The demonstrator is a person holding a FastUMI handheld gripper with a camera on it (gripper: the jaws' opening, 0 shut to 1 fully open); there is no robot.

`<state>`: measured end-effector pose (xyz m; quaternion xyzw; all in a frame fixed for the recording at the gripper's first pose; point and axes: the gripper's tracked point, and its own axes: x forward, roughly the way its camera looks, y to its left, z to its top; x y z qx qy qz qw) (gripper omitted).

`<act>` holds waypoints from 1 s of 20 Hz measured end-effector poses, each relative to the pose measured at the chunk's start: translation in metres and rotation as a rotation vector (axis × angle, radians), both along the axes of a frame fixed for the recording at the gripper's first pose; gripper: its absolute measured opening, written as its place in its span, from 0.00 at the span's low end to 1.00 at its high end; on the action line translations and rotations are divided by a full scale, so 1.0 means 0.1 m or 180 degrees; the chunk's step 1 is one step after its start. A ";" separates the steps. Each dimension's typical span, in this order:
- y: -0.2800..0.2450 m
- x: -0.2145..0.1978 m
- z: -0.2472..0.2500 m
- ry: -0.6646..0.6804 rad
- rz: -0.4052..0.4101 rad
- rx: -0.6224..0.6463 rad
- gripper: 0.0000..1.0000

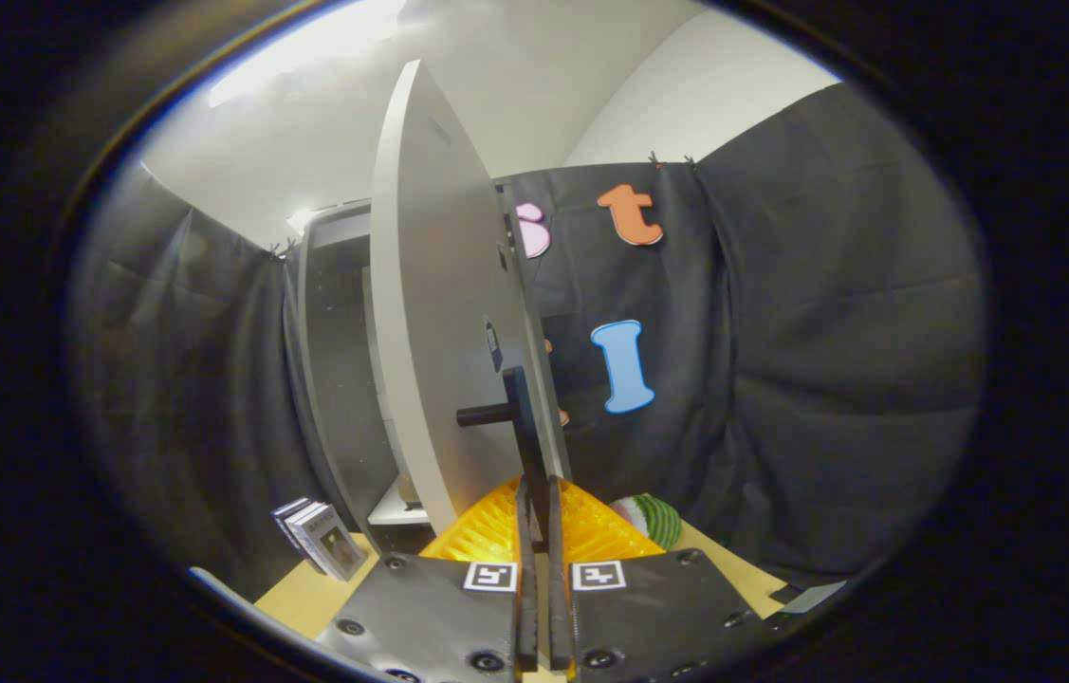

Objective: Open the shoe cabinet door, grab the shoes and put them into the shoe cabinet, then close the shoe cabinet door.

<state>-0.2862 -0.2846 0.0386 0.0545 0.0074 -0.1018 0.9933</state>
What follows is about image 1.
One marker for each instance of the white shoe cabinet door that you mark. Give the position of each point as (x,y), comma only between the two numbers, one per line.
(439,285)

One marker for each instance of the dark blue book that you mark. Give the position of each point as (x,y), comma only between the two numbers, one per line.
(287,515)

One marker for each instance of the black backdrop cloth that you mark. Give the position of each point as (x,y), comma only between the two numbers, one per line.
(828,332)

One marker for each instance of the small grey sheet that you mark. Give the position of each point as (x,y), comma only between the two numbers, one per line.
(814,598)

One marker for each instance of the grey shoe cabinet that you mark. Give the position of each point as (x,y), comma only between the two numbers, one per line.
(340,360)

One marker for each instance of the grey cover book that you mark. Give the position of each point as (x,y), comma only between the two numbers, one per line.
(337,543)

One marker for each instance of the green striped watermelon toy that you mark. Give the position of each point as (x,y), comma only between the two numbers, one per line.
(657,522)

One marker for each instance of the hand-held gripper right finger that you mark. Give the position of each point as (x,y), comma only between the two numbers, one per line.
(558,607)

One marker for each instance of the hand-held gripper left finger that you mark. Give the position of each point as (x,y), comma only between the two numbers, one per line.
(526,607)

